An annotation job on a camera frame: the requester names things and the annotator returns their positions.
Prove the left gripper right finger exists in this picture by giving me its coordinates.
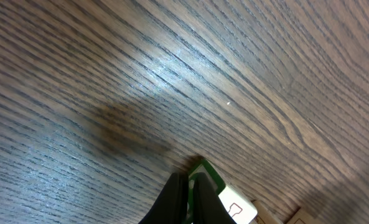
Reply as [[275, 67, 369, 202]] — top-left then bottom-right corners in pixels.
[[193, 173, 235, 224]]

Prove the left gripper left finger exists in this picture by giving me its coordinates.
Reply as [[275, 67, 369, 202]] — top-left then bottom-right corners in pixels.
[[139, 172, 189, 224]]

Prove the white letter I block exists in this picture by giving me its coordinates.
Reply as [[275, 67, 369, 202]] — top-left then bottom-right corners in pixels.
[[185, 158, 258, 224]]

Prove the red letter U block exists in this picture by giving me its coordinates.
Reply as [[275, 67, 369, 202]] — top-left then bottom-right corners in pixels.
[[250, 200, 283, 224]]

